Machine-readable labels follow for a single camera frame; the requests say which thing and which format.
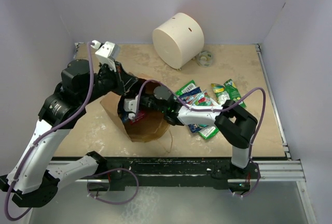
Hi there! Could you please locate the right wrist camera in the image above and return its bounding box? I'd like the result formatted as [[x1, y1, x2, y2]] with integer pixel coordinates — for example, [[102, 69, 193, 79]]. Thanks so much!
[[123, 96, 139, 120]]

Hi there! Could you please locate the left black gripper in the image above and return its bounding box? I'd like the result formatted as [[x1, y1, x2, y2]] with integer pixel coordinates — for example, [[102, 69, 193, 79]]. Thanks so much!
[[80, 59, 139, 105]]

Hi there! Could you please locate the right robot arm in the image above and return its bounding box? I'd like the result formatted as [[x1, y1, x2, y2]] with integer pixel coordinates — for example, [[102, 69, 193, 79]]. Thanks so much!
[[136, 86, 262, 178]]

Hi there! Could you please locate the blue snack packet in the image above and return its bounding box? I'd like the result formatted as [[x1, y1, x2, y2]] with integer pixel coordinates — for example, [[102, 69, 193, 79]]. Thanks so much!
[[120, 114, 129, 123]]

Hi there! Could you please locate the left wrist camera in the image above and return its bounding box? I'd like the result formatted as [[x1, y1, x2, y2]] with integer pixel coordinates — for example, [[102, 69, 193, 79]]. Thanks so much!
[[90, 40, 120, 71]]

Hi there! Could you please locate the clear tape roll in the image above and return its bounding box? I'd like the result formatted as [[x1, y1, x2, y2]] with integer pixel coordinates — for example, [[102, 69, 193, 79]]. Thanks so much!
[[196, 51, 213, 67]]

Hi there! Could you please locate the small yellow green snack packet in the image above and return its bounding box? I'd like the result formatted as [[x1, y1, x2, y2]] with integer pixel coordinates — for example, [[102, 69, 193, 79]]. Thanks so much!
[[211, 83, 230, 105]]

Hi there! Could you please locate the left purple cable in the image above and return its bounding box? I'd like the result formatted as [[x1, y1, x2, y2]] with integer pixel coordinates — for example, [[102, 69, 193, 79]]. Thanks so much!
[[4, 41, 95, 221]]

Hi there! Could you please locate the brown paper bag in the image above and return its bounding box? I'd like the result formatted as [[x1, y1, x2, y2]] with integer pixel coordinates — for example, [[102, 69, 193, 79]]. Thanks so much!
[[100, 72, 173, 155]]

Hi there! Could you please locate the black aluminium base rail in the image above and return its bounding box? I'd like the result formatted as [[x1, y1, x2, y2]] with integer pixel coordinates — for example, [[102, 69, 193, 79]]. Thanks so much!
[[51, 156, 304, 192]]

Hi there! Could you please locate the blue salt vinegar chips bag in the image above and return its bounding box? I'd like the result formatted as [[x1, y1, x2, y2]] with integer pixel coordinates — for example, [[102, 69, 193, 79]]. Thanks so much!
[[179, 87, 206, 133]]

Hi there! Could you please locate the large green chips bag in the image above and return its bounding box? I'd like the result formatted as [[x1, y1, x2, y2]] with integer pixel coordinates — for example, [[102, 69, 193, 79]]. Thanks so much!
[[176, 80, 218, 139]]

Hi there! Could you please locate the white cylindrical container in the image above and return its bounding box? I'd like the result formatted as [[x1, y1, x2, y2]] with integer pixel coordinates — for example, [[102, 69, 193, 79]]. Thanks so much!
[[152, 12, 204, 69]]

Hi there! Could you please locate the teal snack packet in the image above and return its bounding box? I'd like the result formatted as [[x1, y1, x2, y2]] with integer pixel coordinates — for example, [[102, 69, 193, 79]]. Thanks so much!
[[183, 90, 214, 106]]

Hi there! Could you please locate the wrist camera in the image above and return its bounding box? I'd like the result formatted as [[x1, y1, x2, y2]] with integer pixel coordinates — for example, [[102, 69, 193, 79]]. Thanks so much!
[[123, 96, 139, 120], [90, 40, 120, 71]]

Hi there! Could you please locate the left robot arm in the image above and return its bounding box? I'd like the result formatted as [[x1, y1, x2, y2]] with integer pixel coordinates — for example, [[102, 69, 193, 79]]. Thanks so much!
[[1, 60, 140, 209]]

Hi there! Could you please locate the red snack packet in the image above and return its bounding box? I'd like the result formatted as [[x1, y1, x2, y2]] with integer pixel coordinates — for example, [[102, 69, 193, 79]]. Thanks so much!
[[129, 110, 146, 124]]

